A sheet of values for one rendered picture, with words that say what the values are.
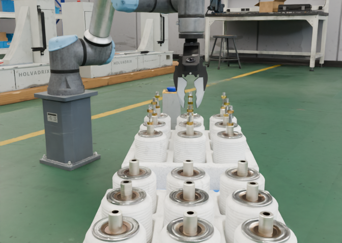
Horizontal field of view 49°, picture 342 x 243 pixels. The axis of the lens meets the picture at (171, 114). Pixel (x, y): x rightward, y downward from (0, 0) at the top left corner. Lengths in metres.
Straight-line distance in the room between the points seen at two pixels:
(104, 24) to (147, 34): 3.25
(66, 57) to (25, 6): 2.00
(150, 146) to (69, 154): 0.57
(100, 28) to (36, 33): 1.92
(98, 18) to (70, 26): 2.36
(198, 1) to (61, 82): 0.72
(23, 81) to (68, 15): 0.97
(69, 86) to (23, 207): 0.51
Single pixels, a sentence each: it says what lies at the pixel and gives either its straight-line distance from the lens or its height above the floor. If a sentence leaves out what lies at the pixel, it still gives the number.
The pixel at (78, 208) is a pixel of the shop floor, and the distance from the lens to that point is 1.28.
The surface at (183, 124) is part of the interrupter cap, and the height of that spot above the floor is 0.25.
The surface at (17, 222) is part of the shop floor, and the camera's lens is 1.25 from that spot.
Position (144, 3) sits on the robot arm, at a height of 0.63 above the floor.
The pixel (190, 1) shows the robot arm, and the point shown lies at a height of 0.63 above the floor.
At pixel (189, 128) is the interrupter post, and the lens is 1.12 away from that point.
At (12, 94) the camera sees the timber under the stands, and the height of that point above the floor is 0.07.
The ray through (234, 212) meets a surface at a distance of 0.72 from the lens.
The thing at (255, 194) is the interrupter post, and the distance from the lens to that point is 0.73.
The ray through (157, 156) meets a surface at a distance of 1.11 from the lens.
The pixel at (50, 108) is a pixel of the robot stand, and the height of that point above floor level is 0.24.
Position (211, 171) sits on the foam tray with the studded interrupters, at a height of 0.17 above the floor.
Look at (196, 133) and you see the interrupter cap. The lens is 1.14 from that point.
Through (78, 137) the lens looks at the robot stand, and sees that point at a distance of 1.60.
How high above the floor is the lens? 0.56
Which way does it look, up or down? 13 degrees down
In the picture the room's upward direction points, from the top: straight up
